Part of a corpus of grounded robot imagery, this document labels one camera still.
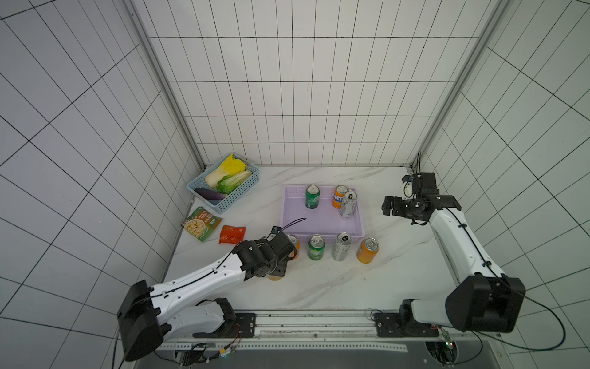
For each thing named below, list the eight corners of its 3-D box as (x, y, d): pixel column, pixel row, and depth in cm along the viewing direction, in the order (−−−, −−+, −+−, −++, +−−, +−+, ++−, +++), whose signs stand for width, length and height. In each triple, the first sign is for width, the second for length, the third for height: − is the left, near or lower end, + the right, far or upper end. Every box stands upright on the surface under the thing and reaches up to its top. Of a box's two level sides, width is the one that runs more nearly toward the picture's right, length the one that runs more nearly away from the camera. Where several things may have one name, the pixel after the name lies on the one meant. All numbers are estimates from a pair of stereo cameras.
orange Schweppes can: (357, 264, 88) (364, 252, 80) (355, 249, 92) (361, 237, 83) (372, 264, 88) (381, 252, 80) (369, 249, 92) (377, 237, 83)
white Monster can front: (332, 261, 88) (337, 246, 77) (330, 248, 92) (335, 231, 81) (345, 261, 88) (352, 246, 77) (343, 248, 92) (350, 231, 81)
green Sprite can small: (307, 260, 89) (309, 249, 80) (307, 246, 92) (308, 234, 84) (322, 260, 89) (325, 249, 80) (321, 246, 92) (324, 234, 84)
